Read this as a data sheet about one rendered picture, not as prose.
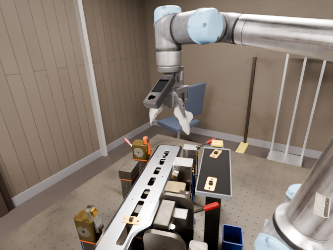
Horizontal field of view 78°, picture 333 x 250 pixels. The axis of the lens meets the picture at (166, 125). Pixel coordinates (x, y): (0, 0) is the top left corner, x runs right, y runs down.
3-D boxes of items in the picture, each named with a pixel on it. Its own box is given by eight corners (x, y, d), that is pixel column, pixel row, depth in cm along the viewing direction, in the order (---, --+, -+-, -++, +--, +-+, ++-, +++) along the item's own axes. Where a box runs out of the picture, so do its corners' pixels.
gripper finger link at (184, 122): (202, 126, 64) (188, 100, 65) (193, 132, 60) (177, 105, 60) (195, 129, 66) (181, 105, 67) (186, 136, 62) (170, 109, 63)
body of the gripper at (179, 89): (189, 103, 67) (189, 65, 63) (173, 110, 61) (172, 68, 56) (170, 100, 71) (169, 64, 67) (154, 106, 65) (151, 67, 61)
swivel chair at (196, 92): (204, 146, 354) (206, 81, 312) (190, 164, 305) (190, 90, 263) (171, 139, 384) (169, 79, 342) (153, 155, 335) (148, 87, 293)
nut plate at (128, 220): (120, 221, 89) (120, 219, 88) (124, 215, 92) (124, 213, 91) (138, 225, 86) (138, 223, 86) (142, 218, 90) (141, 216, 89)
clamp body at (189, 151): (185, 187, 154) (184, 144, 140) (200, 189, 151) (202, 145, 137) (183, 194, 147) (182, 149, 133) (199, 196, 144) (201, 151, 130)
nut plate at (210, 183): (207, 177, 89) (208, 174, 89) (216, 178, 88) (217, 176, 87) (203, 189, 82) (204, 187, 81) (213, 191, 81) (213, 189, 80)
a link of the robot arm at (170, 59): (171, 51, 55) (148, 51, 59) (172, 69, 56) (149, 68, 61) (187, 50, 60) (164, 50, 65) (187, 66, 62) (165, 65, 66)
